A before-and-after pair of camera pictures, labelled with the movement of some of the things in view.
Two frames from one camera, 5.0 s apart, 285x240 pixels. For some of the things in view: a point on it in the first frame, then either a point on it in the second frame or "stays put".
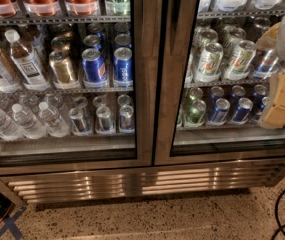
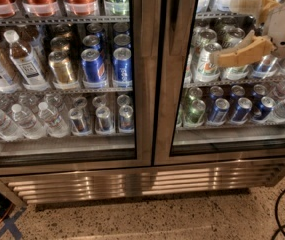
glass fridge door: [210, 80] stays put
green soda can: [196, 113] stays put
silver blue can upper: [265, 62] stays put
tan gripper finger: [268, 40] -> [256, 3]
